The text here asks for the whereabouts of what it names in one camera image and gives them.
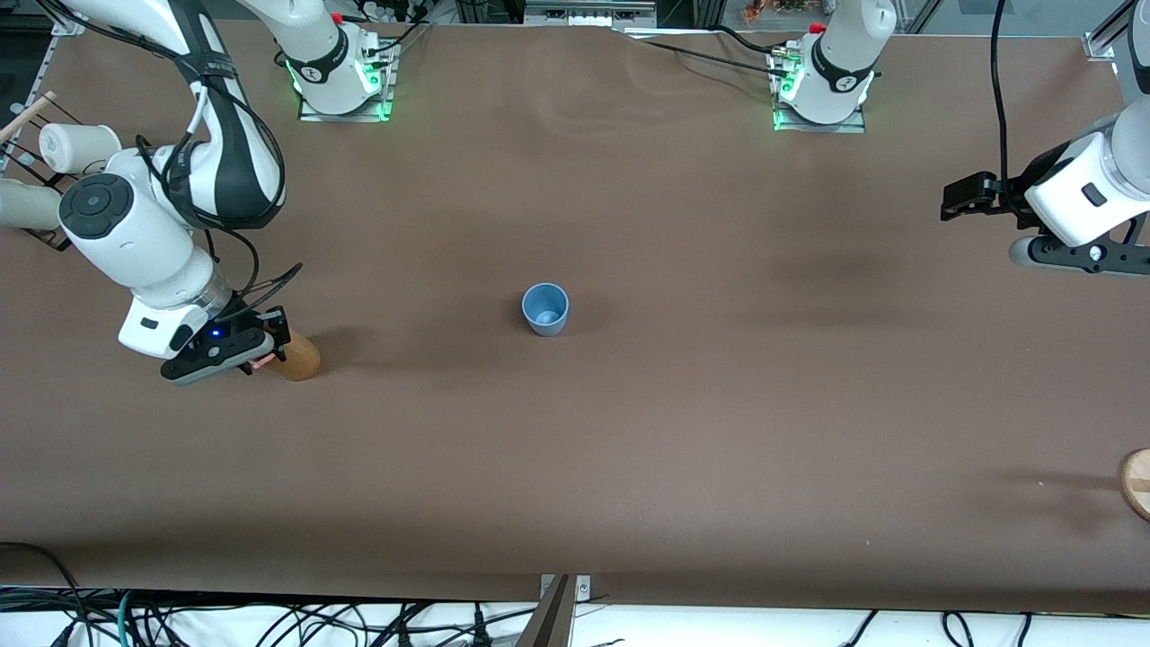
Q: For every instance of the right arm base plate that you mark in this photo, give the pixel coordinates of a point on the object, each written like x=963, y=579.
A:
x=346, y=116

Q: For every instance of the blue cup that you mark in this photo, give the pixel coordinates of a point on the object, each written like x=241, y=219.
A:
x=545, y=314

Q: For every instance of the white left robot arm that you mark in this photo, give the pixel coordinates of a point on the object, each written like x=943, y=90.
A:
x=835, y=72

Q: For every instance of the white paper cup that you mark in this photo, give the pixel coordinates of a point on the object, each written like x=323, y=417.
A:
x=27, y=205
x=76, y=148

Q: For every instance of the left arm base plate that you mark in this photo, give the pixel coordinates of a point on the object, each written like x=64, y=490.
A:
x=844, y=128

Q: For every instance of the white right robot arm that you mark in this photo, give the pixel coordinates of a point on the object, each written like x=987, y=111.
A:
x=135, y=234

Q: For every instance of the dark metal pole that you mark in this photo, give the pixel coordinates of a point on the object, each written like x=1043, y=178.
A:
x=548, y=624

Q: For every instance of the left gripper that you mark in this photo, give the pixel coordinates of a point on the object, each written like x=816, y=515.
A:
x=1035, y=174

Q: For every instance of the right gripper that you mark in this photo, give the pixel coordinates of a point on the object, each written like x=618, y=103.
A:
x=269, y=323

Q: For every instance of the aluminium corner bracket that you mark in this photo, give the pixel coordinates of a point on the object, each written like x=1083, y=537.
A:
x=1101, y=47
x=67, y=25

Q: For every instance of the grey metal box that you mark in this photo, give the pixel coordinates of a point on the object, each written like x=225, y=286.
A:
x=575, y=13

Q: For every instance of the metal table bracket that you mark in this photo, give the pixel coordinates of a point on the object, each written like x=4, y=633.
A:
x=582, y=586

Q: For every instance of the round wooden board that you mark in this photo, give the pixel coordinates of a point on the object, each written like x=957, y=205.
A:
x=1137, y=485

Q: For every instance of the bamboo cup holder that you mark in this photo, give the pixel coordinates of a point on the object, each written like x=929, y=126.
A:
x=301, y=359

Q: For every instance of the wooden stick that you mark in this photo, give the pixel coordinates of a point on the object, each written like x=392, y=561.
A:
x=36, y=106

